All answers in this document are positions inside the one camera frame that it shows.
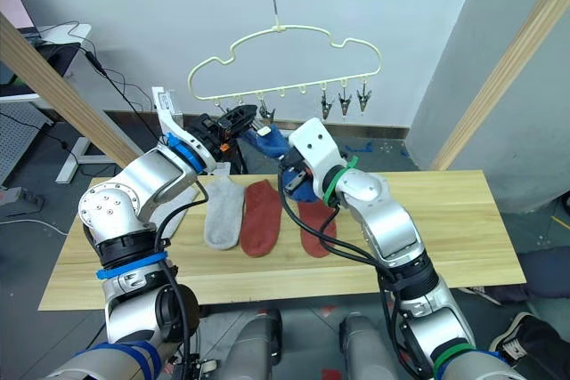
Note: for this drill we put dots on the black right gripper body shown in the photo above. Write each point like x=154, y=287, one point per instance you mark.
x=296, y=165

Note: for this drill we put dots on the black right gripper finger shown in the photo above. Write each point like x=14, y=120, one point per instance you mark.
x=294, y=185

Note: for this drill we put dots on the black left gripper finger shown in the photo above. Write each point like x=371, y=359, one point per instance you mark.
x=238, y=125
x=240, y=112

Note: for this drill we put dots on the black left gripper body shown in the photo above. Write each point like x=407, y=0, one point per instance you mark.
x=207, y=131

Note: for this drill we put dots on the metal hanger clip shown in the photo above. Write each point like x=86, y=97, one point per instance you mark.
x=345, y=102
x=326, y=106
x=363, y=97
x=266, y=110

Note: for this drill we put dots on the blue sock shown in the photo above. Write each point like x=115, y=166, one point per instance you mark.
x=271, y=144

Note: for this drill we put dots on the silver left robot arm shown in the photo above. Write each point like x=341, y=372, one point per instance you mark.
x=133, y=184

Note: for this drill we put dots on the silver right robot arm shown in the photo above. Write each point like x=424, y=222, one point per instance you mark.
x=387, y=220

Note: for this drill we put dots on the cream plastic clip hanger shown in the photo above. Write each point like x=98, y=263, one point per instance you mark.
x=279, y=29

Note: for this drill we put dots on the red sock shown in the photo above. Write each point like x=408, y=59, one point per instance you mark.
x=262, y=220
x=311, y=231

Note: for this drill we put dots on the grey sock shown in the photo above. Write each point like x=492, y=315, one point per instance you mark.
x=222, y=215

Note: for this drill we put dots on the grey robot thigh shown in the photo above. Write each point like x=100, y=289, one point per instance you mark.
x=369, y=349
x=256, y=346

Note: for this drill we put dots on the white desk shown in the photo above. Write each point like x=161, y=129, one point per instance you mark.
x=67, y=34

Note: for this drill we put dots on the grey perforated board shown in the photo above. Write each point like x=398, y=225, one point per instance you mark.
x=18, y=139

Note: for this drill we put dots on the grey power strip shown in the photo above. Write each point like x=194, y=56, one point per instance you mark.
x=13, y=195

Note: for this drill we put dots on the dark sneaker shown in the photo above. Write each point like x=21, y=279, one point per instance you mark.
x=481, y=293

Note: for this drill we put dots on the dark trouser leg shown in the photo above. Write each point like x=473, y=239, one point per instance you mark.
x=548, y=273

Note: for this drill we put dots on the black sneaker white sole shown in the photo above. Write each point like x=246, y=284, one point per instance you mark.
x=530, y=335

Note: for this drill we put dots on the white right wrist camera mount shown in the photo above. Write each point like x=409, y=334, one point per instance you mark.
x=316, y=144

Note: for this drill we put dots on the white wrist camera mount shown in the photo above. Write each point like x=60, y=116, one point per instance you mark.
x=316, y=144
x=171, y=124

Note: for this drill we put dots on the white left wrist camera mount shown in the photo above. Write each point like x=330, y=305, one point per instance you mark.
x=171, y=124

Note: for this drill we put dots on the wooden frame post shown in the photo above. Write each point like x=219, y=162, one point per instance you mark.
x=53, y=91
x=503, y=73

